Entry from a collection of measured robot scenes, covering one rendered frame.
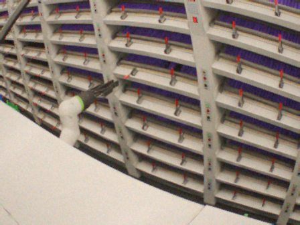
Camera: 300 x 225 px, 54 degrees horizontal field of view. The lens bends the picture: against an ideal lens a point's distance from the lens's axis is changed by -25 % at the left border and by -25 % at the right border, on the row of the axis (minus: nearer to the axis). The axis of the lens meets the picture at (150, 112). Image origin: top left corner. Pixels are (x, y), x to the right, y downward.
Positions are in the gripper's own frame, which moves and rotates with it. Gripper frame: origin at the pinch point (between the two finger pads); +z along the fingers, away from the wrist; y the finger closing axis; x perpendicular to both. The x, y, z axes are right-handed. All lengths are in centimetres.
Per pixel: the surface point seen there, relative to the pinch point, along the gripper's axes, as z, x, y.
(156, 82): 16.5, -1.6, 17.3
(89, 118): 32, -54, -61
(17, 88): 31, -56, -202
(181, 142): 24, -40, 28
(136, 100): 22.1, -19.5, -2.8
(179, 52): 16.6, 19.6, 33.7
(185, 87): 18.2, -0.6, 35.1
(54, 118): 34, -73, -121
